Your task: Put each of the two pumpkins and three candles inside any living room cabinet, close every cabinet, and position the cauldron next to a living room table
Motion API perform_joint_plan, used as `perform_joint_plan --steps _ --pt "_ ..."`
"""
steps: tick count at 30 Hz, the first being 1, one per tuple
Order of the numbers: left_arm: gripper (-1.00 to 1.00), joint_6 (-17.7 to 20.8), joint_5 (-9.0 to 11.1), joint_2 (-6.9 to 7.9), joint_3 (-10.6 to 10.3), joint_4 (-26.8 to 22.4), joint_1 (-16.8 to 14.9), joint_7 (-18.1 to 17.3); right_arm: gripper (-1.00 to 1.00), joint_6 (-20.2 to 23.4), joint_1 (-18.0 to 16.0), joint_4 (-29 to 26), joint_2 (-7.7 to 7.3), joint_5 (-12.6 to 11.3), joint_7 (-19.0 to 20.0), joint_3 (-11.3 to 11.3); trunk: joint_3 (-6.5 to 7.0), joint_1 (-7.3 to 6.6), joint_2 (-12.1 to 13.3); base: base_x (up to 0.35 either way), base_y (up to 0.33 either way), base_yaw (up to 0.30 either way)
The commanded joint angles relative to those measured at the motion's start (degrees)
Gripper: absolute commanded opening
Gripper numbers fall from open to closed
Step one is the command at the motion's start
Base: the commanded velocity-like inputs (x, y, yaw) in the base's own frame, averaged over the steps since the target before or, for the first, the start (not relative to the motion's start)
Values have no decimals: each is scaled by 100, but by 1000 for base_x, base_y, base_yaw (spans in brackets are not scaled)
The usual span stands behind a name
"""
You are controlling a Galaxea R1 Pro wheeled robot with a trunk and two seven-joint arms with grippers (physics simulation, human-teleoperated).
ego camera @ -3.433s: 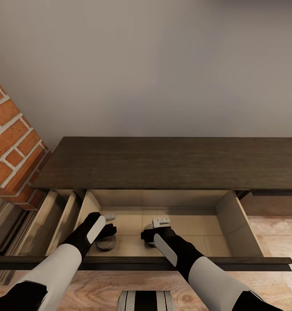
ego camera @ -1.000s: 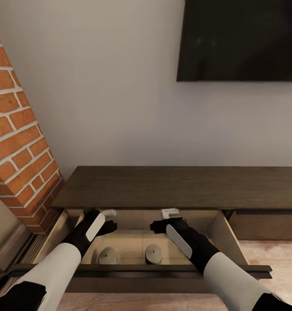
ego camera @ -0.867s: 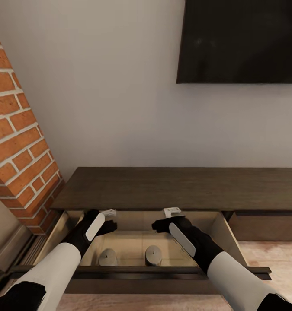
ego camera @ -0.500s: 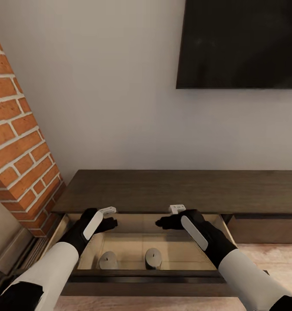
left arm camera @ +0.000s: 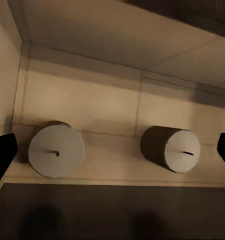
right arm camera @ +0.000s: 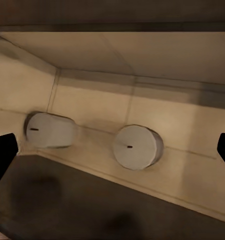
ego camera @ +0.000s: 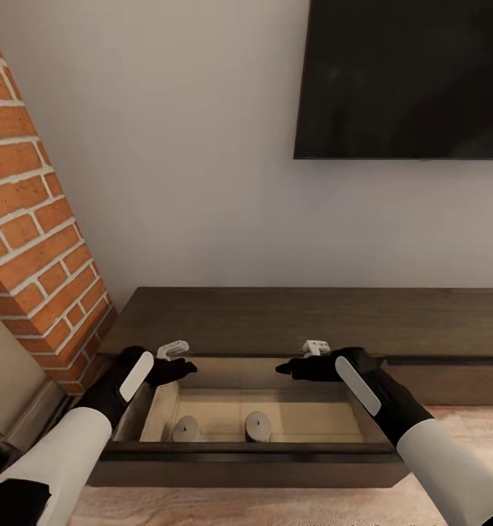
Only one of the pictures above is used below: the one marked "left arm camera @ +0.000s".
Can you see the cabinet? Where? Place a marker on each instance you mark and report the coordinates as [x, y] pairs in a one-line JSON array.
[[112, 69]]

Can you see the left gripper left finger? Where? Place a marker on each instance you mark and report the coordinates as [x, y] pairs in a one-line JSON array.
[[8, 150]]

